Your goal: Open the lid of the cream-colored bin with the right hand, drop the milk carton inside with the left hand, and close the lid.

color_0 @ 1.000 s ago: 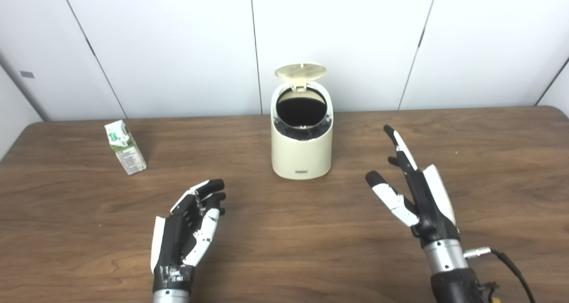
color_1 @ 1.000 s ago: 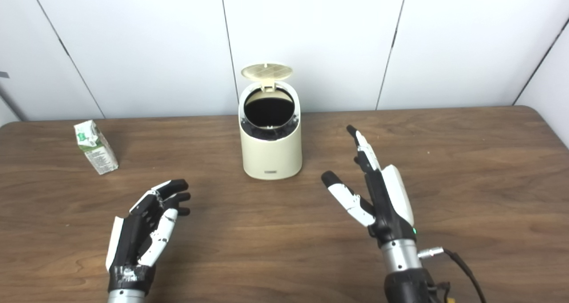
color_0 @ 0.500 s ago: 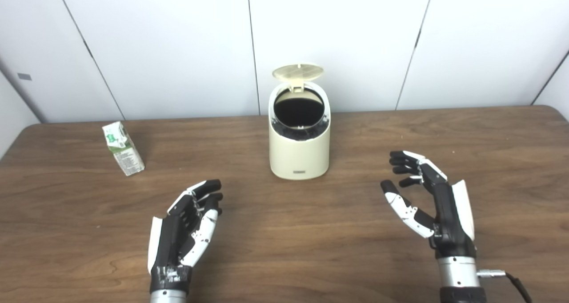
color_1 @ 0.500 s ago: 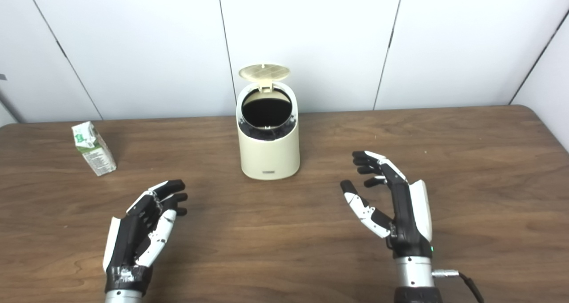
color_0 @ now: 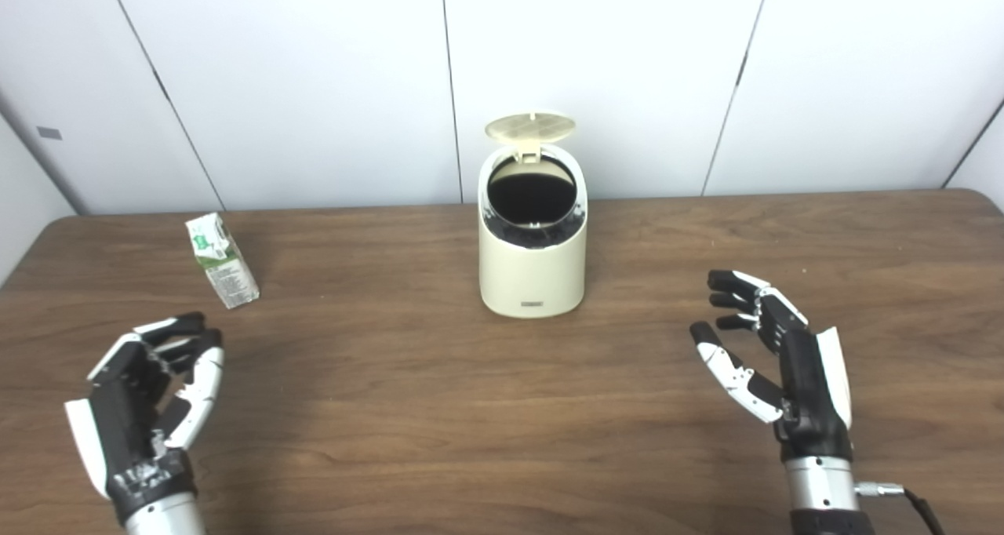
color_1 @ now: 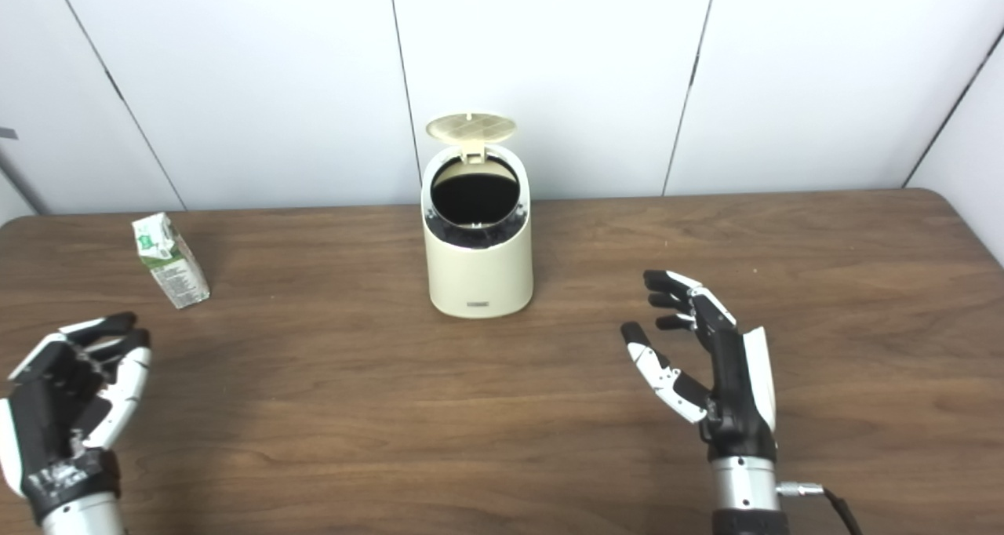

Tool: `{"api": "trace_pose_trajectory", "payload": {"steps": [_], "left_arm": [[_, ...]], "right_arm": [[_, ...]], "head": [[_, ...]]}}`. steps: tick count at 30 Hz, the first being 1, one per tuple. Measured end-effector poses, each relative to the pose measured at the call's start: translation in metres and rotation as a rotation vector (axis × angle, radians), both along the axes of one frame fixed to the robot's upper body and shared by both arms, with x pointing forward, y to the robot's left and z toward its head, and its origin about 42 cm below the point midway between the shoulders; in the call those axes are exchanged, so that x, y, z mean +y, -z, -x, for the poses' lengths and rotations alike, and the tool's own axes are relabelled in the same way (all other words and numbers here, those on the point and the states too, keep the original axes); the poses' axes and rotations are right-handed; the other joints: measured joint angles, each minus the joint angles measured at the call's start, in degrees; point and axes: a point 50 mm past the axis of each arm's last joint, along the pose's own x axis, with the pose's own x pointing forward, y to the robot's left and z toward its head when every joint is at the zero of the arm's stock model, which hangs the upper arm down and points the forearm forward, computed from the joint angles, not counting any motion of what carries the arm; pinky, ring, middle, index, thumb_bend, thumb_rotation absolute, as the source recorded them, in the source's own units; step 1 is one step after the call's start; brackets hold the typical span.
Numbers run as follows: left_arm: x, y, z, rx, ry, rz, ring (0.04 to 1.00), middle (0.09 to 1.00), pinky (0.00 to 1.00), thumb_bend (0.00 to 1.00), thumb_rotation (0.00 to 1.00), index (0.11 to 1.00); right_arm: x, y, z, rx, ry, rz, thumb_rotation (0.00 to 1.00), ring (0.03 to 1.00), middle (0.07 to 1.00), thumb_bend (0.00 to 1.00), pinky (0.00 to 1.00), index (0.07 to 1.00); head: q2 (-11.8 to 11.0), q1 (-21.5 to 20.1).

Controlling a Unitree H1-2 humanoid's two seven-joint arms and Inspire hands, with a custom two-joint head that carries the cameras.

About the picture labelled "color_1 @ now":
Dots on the green white milk carton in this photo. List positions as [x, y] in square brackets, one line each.
[176, 272]

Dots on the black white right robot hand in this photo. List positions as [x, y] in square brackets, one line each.
[733, 394]

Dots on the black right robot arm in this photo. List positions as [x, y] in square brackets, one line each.
[743, 492]

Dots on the cream-colored round bin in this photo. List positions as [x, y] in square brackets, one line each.
[480, 280]

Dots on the cream round bin lid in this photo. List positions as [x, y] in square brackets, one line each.
[471, 127]

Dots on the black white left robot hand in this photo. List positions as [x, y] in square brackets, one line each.
[47, 425]

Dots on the black bin liner bag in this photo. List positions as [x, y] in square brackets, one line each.
[474, 198]

